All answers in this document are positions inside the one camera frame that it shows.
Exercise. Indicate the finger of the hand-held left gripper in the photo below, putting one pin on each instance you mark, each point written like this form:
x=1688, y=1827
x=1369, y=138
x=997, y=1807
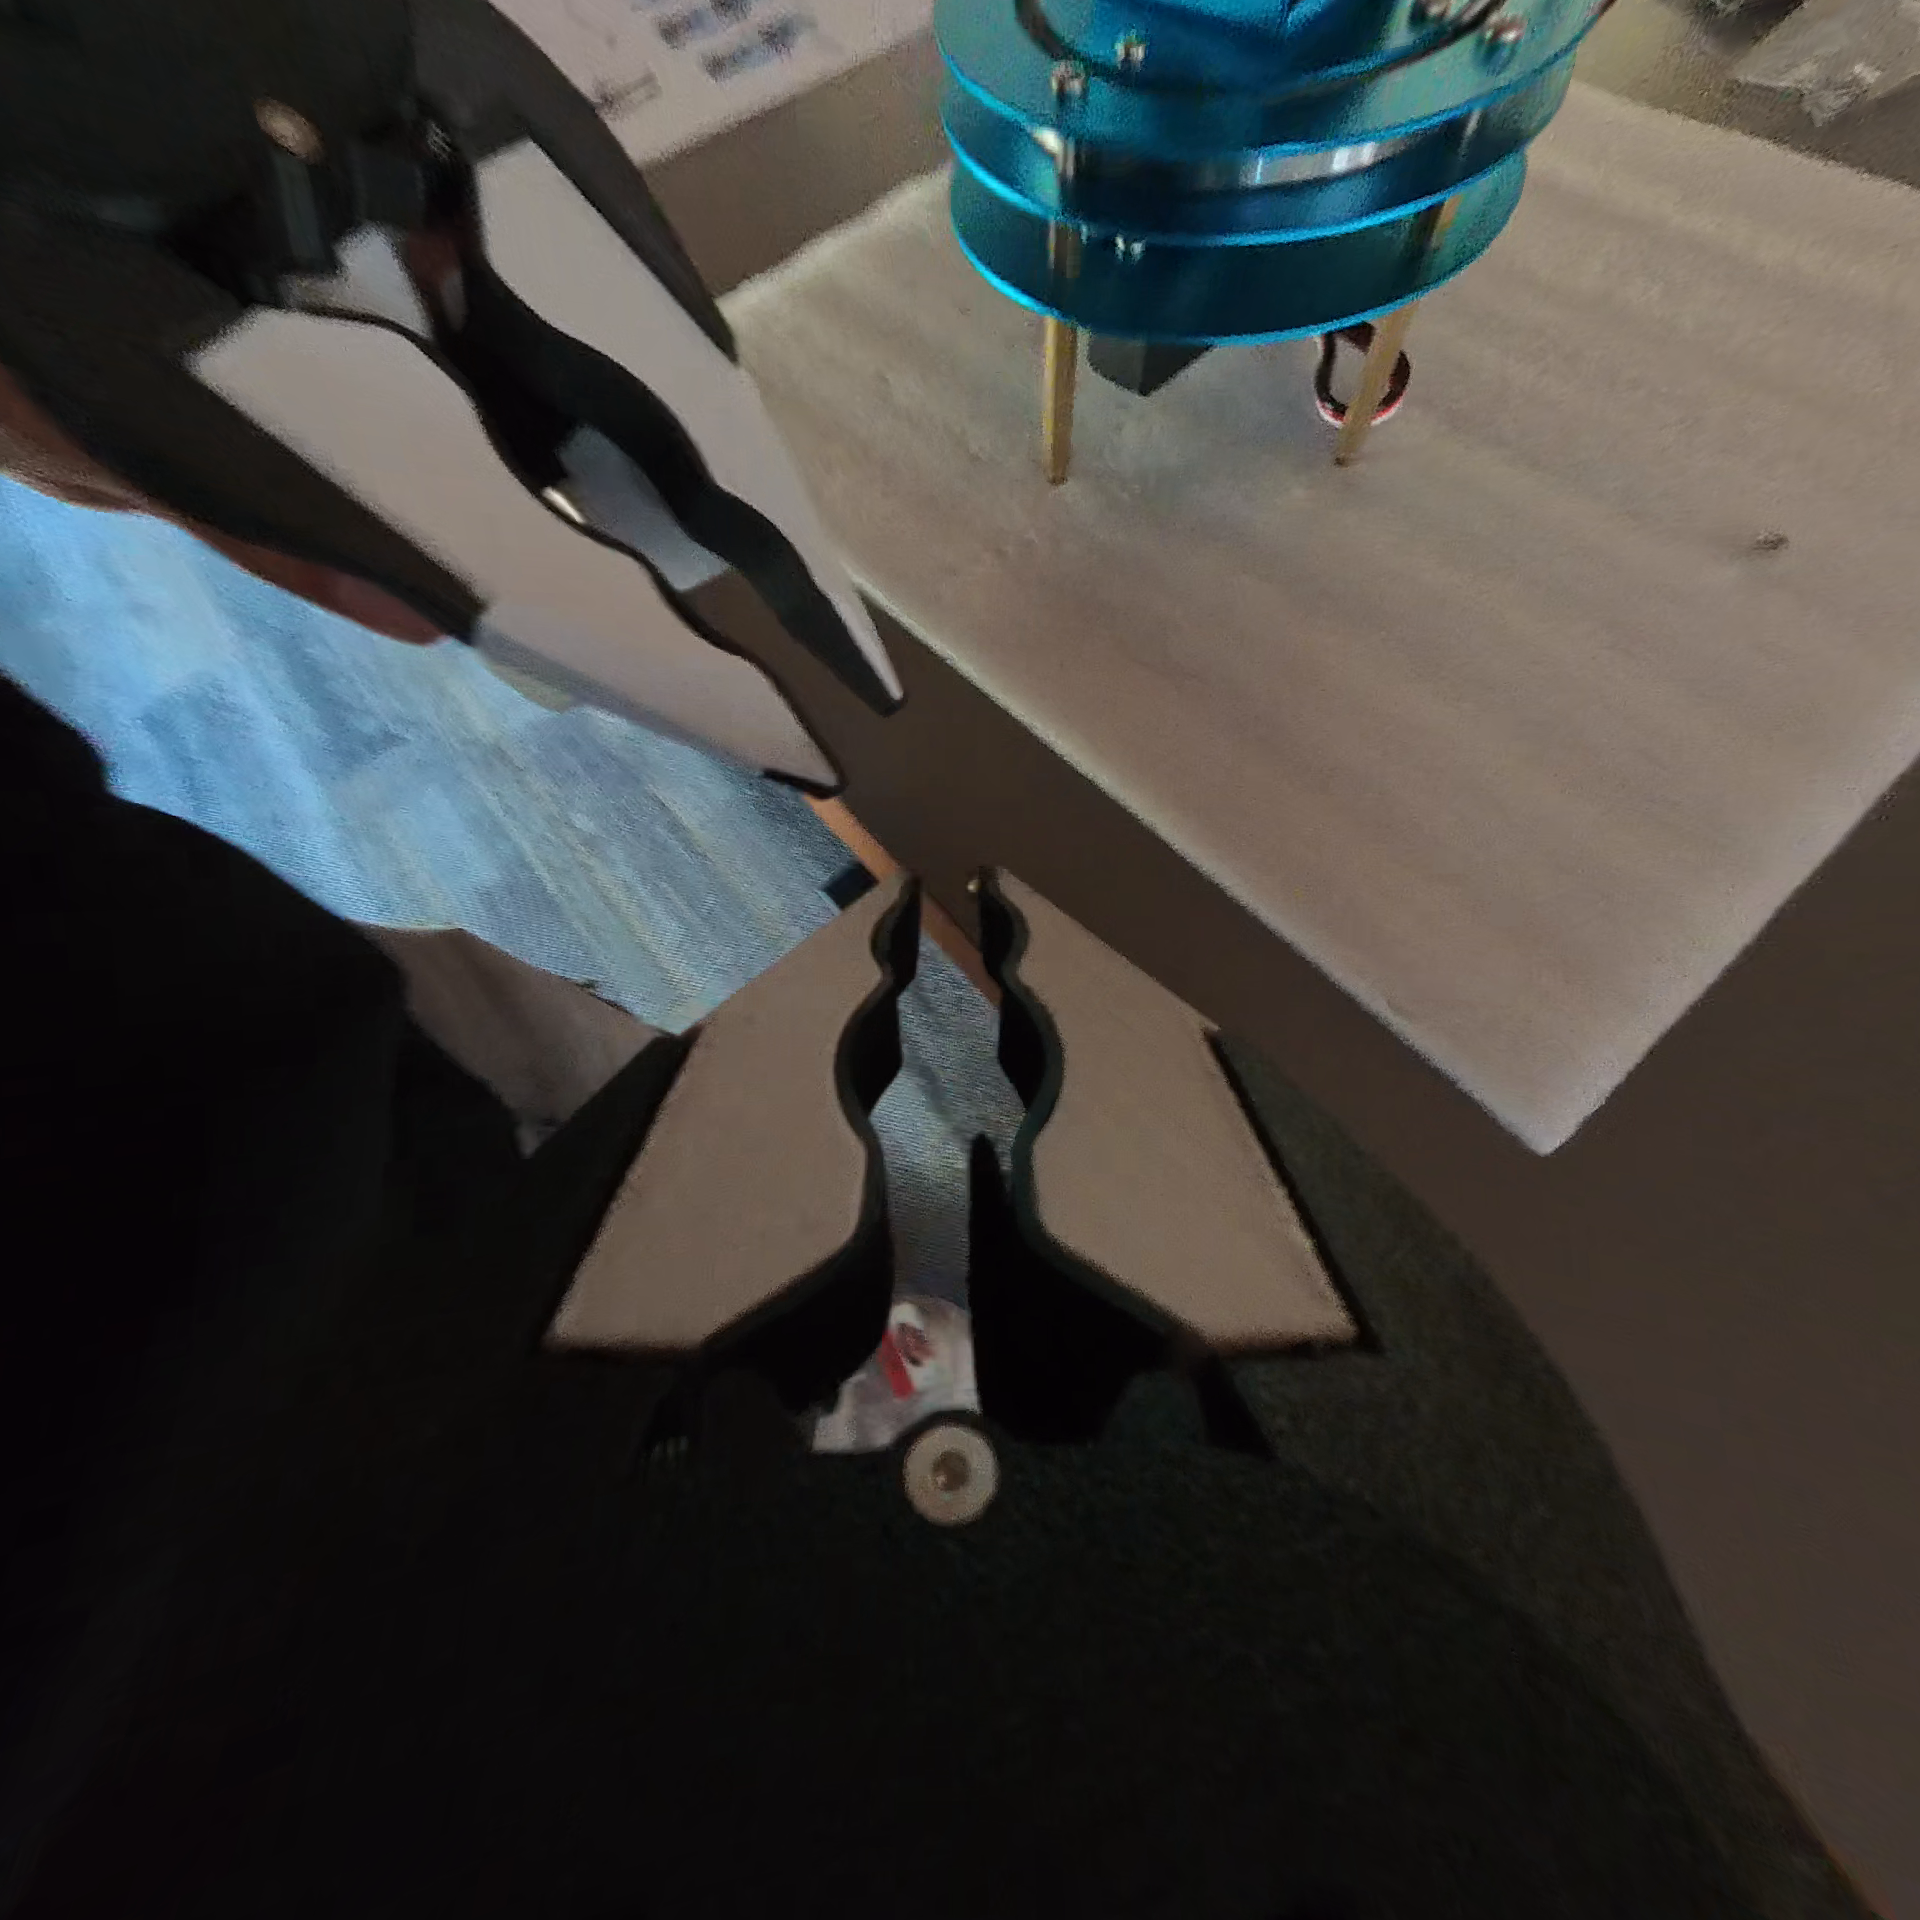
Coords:
x=630, y=299
x=421, y=479

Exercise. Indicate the dark grey desk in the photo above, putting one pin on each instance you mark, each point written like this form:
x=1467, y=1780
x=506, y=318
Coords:
x=1723, y=1276

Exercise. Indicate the white foam sheet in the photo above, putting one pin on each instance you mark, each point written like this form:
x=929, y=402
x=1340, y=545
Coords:
x=1350, y=750

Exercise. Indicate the small clear screw bag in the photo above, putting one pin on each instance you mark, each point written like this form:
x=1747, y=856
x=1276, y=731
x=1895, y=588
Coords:
x=1833, y=60

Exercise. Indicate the blue toy robot arm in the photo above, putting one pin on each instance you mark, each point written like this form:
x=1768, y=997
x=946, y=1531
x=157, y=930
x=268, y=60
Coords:
x=1199, y=182

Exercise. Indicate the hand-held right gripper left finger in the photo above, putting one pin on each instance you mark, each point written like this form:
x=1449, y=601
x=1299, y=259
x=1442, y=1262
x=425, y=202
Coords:
x=720, y=1201

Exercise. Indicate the person's white sneaker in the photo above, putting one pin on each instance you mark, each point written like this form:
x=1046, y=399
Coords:
x=899, y=1348

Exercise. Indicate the person's grey trousers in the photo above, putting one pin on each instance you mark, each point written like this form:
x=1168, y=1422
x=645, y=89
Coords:
x=479, y=1033

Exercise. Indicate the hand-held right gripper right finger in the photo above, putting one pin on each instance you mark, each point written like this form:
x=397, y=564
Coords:
x=1188, y=1201

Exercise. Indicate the printed instruction sheet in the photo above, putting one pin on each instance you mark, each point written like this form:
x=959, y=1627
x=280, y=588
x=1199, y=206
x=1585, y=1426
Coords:
x=704, y=106

